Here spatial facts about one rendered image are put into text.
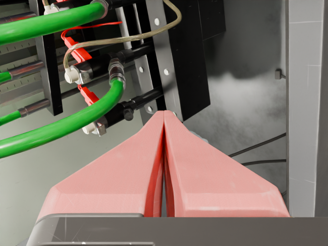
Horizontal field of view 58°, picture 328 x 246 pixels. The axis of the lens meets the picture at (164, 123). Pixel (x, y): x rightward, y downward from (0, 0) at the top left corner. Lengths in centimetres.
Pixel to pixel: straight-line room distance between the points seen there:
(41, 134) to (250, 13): 41
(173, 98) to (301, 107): 20
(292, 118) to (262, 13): 20
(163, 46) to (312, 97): 23
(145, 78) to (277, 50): 23
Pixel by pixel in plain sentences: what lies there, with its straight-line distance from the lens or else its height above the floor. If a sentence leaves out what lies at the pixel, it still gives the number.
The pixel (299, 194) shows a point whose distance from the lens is 50.
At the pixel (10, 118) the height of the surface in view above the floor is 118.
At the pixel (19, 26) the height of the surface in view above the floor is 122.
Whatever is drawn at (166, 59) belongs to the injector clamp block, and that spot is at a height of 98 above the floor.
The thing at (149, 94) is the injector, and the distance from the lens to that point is 51.
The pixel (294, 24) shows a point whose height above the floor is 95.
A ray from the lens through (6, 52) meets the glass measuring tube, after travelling 68.
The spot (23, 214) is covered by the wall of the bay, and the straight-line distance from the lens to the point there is 79.
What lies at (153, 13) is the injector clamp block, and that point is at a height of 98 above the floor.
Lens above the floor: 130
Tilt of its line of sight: 36 degrees down
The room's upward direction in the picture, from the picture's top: 121 degrees counter-clockwise
